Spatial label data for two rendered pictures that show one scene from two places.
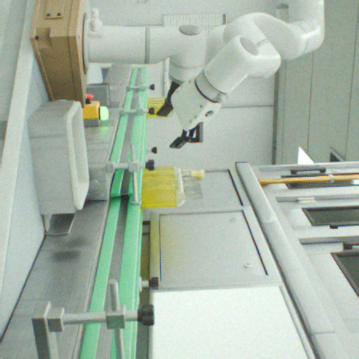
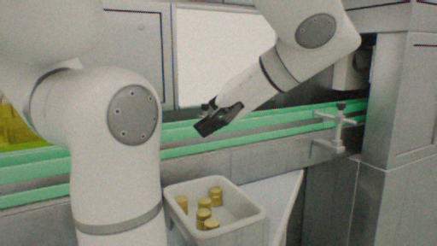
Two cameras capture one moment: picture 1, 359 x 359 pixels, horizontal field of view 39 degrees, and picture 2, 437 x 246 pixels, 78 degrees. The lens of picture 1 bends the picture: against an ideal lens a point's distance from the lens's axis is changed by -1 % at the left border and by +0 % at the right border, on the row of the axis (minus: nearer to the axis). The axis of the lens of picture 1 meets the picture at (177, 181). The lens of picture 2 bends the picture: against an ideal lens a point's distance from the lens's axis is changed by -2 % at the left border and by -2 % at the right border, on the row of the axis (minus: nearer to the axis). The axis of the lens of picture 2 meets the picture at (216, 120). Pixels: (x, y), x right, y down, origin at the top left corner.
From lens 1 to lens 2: 1.41 m
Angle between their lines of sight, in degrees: 97
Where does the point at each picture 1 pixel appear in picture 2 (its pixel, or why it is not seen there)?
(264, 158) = not seen: outside the picture
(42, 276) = (257, 172)
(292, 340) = (232, 17)
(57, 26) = not seen: outside the picture
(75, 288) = (270, 149)
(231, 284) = (171, 46)
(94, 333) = (292, 130)
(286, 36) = not seen: outside the picture
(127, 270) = (246, 124)
